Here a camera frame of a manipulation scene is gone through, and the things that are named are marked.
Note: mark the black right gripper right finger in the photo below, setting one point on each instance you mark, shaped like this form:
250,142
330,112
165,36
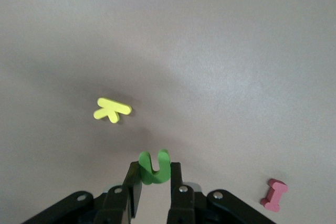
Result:
199,208

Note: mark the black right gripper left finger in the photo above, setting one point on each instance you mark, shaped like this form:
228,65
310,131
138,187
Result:
113,205

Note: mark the green foam letter U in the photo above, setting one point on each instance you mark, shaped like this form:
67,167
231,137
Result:
155,178

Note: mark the red foam letter I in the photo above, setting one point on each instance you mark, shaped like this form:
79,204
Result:
274,195

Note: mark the yellow foam letter K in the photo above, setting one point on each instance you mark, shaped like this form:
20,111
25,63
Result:
113,108

